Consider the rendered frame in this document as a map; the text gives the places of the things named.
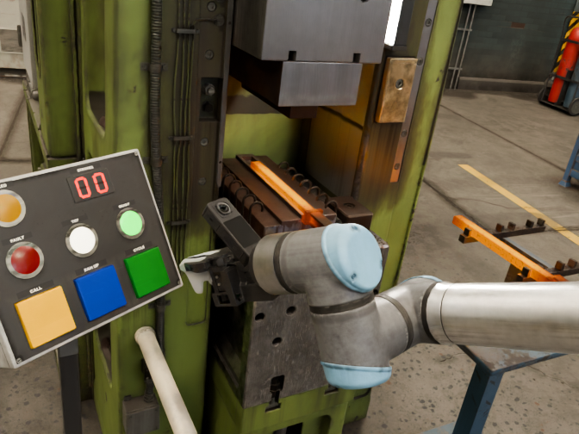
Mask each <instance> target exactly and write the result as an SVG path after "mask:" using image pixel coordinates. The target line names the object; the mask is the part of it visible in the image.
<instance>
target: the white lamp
mask: <svg viewBox="0 0 579 434"><path fill-rule="evenodd" d="M70 242H71V246H72V248H73V249H74V250H75V251H77V252H79V253H86V252H88V251H90V250H91V249H92V248H93V246H94V244H95V237H94V235H93V233H92V231H91V230H89V229H88V228H85V227H79V228H76V229H75V230H74V231H73V232H72V234H71V237H70Z"/></svg>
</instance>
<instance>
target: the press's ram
mask: <svg viewBox="0 0 579 434"><path fill-rule="evenodd" d="M392 1H393V0H234V1H233V25H232V37H231V45H233V46H235V47H238V48H239V49H241V50H243V51H245V52H247V53H249V54H251V55H252V56H254V57H256V58H258V59H261V60H271V61H288V59H291V60H293V61H302V62H334V63H352V61H354V62H357V63H364V64H380V63H381V60H382V56H383V47H384V42H385V38H386V33H387V28H388V24H389V15H390V11H391V5H392Z"/></svg>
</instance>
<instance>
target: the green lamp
mask: <svg viewBox="0 0 579 434"><path fill-rule="evenodd" d="M121 229H122V230H123V232H125V233H126V234H128V235H135V234H137V233H138V232H139V231H140V229H141V219H140V217H139V215H138V214H137V213H135V212H133V211H128V212H126V213H124V214H123V215H122V217H121Z"/></svg>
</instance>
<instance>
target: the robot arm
mask: <svg viewBox="0 0 579 434"><path fill-rule="evenodd" d="M202 217H203V218H204V219H205V220H206V221H207V222H208V223H209V224H210V226H211V227H212V228H213V229H214V230H215V232H216V233H217V234H218V236H219V237H220V238H221V239H222V241H223V242H224V243H225V244H226V246H227V247H225V248H221V249H218V250H214V251H208V252H204V253H202V254H198V255H195V256H192V257H187V258H185V259H184V260H183V261H182V263H181V264H180V265H179V267H180V270H182V271H183V272H185V273H186V275H187V277H188V278H189V280H190V283H191V285H192V287H193V289H194V290H195V292H196V293H198V294H201V293H202V292H203V283H204V281H209V283H210V284H211V285H213V287H214V291H215V292H214V293H212V297H213V300H214V303H215V306H216V307H237V306H238V305H240V304H242V303H243V302H246V301H273V300H275V299H276V298H277V297H278V296H279V295H295V294H306V295H307V299H308V305H309V309H310V313H311V318H312V321H313V325H314V332H315V336H316V340H317V344H318V347H319V352H320V355H321V365H322V366H323V369H324V372H325V376H326V378H327V381H328V382H329V383H330V384H331V385H332V386H334V387H336V388H343V389H363V388H372V387H375V386H377V385H380V384H382V383H384V382H386V381H387V380H388V379H389V378H390V377H391V370H392V367H391V366H389V361H390V360H392V359H393V358H395V357H398V356H399V355H401V353H403V352H404V351H406V350H409V349H410V348H412V347H414V346H415V345H417V344H423V343H424V344H444V345H450V344H463V345H473V346H483V347H494V348H503V349H514V350H534V351H543V352H554V353H564V354H574V355H579V282H475V283H451V282H442V281H441V280H440V279H438V278H436V277H434V276H414V277H411V278H408V279H407V280H405V281H403V282H401V283H400V284H399V285H396V286H394V287H393V288H390V289H388V290H385V291H383V292H382V293H380V294H377V295H375V296H374V293H373V289H374V288H375V286H376V285H377V284H378V283H379V281H380V279H381V276H382V272H383V267H382V261H383V260H382V254H381V251H380V248H379V246H378V243H377V241H376V240H375V238H374V237H373V235H372V234H371V233H370V232H369V231H368V230H367V229H366V228H365V227H363V226H360V225H358V224H353V223H350V224H338V223H337V224H331V225H329V226H323V227H316V228H310V229H305V230H299V231H294V232H281V233H275V234H269V235H266V236H264V237H263V238H262V239H261V238H260V237H259V236H258V235H257V234H256V232H255V231H254V230H253V229H252V228H251V226H250V225H249V224H248V223H247V222H246V220H245V219H244V218H243V217H242V216H241V214H240V213H239V212H238V211H237V209H236V208H235V207H234V206H233V204H232V203H231V202H230V201H229V200H228V199H227V198H226V197H223V198H221V199H218V200H215V201H212V202H210V203H208V204H207V206H206V208H205V209H204V210H203V212H202ZM218 295H220V296H221V298H222V301H227V300H228V299H229V301H230V304H221V303H220V300H219V296H218ZM238 297H240V301H238V300H237V298H238Z"/></svg>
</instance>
